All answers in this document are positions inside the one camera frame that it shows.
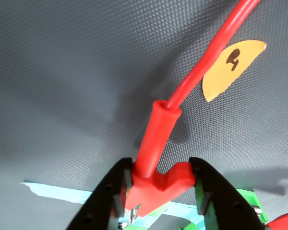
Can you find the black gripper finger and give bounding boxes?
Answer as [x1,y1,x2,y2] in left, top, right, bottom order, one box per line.
[189,157,266,230]
[67,157,134,230]

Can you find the red alligator clip lead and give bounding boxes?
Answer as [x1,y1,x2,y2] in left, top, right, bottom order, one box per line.
[265,208,288,230]
[123,0,262,225]

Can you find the green bulb holder board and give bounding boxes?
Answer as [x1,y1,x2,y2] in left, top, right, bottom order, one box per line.
[120,186,269,230]

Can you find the blue masking tape strip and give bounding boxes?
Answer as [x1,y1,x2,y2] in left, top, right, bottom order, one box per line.
[19,181,204,230]

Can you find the dark grey work mat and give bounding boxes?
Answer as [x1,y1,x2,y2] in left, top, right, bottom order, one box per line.
[0,0,288,230]

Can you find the orange half-round sticker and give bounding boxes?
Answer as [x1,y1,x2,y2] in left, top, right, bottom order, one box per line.
[202,40,267,103]

